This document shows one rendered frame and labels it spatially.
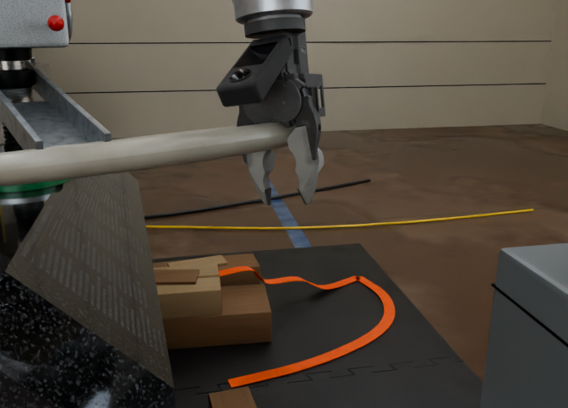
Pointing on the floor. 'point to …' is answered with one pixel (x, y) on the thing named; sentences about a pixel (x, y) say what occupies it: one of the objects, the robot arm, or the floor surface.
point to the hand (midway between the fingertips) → (284, 195)
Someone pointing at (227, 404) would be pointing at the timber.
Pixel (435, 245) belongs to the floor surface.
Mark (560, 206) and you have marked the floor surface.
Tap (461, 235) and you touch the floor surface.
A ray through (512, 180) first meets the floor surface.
